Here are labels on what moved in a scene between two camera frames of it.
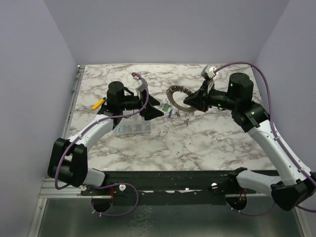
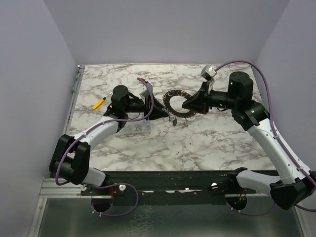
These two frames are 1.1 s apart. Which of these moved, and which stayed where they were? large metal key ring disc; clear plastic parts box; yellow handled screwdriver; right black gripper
Moved: large metal key ring disc
Stayed: yellow handled screwdriver; clear plastic parts box; right black gripper
